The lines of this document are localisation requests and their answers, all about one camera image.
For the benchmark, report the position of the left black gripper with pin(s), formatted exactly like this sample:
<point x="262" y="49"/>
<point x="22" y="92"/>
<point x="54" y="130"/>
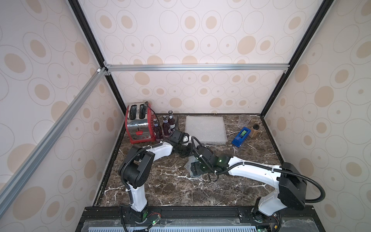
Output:
<point x="189" y="151"/>

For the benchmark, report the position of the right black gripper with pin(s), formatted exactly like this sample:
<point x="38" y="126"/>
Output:
<point x="198" y="167"/>

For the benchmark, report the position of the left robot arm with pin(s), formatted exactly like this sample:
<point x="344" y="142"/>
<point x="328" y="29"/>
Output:
<point x="136" y="167"/>

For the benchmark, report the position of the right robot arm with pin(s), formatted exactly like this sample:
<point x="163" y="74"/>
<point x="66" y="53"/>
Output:
<point x="289" y="187"/>

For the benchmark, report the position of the stack of bubble wrap sheets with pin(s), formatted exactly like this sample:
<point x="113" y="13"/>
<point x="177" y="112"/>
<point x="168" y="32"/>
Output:
<point x="208" y="129"/>

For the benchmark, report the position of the purple bottle middle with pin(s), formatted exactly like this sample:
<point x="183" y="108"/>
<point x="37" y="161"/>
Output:
<point x="166" y="126"/>

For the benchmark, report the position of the purple bottle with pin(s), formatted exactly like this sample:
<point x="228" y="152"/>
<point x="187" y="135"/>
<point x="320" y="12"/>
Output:
<point x="166" y="126"/>
<point x="157" y="130"/>
<point x="171" y="121"/>

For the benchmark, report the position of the purple bottle rear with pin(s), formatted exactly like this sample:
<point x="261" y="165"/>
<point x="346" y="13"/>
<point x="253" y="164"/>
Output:
<point x="171" y="121"/>

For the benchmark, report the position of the purple bottle front left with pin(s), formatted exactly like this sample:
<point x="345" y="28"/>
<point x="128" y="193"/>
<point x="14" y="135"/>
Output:
<point x="157" y="130"/>

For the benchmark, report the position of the red and chrome toaster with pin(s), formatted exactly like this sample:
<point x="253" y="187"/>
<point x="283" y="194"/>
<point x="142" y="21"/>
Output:
<point x="139" y="123"/>

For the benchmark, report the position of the blue tape dispenser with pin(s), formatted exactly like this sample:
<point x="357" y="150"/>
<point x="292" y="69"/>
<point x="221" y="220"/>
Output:
<point x="241" y="137"/>

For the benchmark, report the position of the clear drinking glass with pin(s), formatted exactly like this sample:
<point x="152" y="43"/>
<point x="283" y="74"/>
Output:
<point x="243" y="121"/>

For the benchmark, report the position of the brown spice jar black lid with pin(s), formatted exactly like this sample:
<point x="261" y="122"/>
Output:
<point x="254" y="130"/>

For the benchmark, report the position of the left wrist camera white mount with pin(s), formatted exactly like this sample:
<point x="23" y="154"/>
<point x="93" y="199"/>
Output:
<point x="186" y="140"/>

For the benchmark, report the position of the horizontal aluminium frame bar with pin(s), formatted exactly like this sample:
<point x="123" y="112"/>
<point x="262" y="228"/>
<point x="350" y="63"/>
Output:
<point x="197" y="67"/>

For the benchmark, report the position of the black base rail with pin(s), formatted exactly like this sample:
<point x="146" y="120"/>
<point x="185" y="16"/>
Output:
<point x="197" y="219"/>

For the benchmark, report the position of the black left frame post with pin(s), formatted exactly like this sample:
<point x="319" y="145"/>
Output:
<point x="91" y="39"/>

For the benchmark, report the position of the black frame post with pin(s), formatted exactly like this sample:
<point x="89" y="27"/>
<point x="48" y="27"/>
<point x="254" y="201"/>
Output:
<point x="308" y="36"/>
<point x="91" y="39"/>

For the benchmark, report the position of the diagonal aluminium frame bar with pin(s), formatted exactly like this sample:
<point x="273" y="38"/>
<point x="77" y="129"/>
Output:
<point x="30" y="165"/>

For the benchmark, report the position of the black right frame post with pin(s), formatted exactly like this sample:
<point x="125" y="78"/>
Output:
<point x="308" y="36"/>

